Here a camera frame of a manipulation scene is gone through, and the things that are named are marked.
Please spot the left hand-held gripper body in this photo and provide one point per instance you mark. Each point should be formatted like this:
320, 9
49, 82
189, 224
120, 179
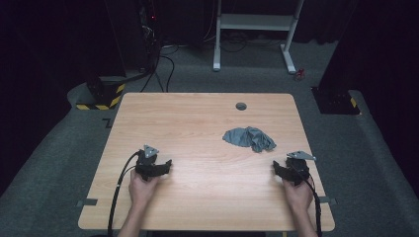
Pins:
146, 166

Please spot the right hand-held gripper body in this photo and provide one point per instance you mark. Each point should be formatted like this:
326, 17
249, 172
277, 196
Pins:
298, 171

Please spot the grey cloth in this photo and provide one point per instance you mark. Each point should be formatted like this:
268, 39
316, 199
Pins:
248, 138

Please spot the person's right hand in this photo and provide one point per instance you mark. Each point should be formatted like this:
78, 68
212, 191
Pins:
299, 197

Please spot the person's left hand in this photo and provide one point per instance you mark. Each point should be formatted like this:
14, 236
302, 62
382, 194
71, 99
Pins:
141, 192

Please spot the grey tape strip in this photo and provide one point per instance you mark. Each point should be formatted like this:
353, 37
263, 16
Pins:
88, 202
327, 200

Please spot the black yellow striped stand base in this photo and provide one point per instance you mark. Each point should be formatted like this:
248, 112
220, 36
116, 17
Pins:
105, 95

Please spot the small red object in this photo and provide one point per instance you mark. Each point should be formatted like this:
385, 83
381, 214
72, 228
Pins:
299, 74

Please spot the black equipment rack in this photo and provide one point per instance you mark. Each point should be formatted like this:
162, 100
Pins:
150, 29

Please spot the white metal stand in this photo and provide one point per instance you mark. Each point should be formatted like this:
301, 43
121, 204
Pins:
255, 22

